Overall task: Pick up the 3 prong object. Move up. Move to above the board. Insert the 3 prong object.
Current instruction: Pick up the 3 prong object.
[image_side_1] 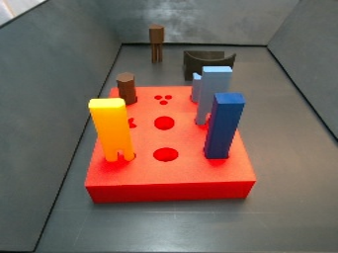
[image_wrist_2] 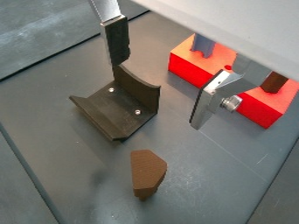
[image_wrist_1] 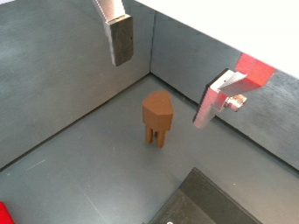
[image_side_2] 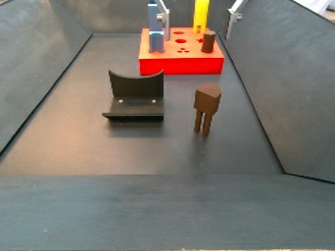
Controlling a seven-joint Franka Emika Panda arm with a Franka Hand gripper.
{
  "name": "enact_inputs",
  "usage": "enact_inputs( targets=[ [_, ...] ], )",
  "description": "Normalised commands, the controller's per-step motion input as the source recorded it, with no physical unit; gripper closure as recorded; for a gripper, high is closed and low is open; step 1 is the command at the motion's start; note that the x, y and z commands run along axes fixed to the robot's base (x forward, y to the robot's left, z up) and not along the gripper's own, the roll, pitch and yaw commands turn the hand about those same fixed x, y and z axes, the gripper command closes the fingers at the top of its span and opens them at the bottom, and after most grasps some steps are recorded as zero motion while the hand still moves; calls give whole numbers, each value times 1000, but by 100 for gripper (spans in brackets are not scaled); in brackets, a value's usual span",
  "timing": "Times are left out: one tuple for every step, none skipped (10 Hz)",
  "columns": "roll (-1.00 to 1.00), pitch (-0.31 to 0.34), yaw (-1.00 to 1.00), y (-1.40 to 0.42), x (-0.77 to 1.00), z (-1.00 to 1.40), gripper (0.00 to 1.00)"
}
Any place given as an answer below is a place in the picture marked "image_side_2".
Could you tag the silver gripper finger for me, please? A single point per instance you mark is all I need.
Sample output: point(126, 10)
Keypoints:
point(236, 16)
point(163, 17)

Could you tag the brown three prong peg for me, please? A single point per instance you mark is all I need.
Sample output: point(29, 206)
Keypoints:
point(206, 104)

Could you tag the yellow two prong peg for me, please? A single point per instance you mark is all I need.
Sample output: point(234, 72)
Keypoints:
point(201, 15)

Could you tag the red peg board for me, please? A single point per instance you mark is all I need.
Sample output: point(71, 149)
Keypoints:
point(183, 58)

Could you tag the dark blue rectangular peg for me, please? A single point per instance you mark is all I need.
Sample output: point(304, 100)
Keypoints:
point(157, 8)

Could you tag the light blue rectangular peg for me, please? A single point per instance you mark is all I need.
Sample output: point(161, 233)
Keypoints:
point(157, 41)

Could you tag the brown hexagonal peg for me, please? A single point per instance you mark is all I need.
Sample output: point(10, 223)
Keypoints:
point(209, 41)

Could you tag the black curved holder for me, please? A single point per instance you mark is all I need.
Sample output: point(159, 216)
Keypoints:
point(138, 97)

